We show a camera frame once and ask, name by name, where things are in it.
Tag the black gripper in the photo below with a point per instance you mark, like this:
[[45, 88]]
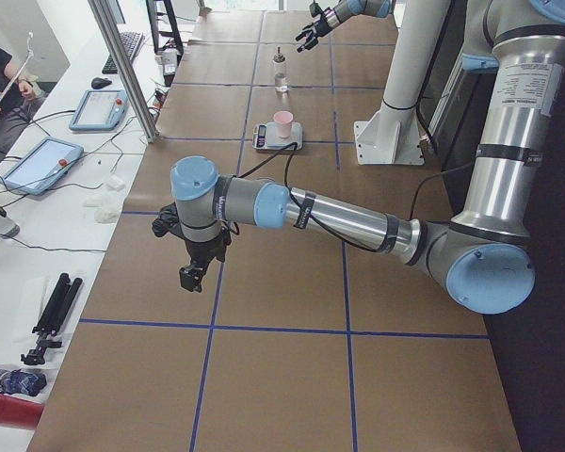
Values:
[[318, 29], [203, 251]]

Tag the clear glass sauce bottle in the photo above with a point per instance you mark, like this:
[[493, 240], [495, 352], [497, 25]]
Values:
[[280, 71]]

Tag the pink plastic cup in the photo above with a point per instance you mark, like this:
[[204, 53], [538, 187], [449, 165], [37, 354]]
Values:
[[283, 122]]

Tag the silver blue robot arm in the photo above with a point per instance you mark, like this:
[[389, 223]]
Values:
[[479, 256], [346, 9]]

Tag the grey digital kitchen scale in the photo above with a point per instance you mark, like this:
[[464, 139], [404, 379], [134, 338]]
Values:
[[266, 137]]

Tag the crumpled white tissue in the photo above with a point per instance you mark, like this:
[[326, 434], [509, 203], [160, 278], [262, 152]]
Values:
[[106, 204]]

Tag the black folded tripod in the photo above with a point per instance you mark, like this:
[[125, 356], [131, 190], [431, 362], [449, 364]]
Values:
[[53, 318]]

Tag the black computer keyboard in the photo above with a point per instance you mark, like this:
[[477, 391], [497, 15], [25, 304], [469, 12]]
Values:
[[131, 43]]

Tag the near blue teach pendant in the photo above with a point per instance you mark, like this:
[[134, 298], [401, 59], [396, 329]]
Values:
[[43, 166]]

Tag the blue teach pendant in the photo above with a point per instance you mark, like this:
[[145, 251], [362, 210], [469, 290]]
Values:
[[43, 166], [99, 110]]

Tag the far blue teach pendant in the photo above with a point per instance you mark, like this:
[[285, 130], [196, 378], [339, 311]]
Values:
[[99, 110]]

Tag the black computer mouse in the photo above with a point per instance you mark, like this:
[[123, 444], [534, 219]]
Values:
[[100, 82]]

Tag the red cylindrical container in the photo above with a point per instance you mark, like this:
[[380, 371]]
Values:
[[19, 413]]

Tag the seated person in black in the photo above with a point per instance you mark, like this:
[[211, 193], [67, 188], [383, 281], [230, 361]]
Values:
[[20, 99]]

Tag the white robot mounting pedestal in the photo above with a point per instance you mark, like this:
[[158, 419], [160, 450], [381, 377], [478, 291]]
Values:
[[391, 136]]

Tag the aluminium frame post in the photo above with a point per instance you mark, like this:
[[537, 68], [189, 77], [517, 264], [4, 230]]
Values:
[[110, 32]]

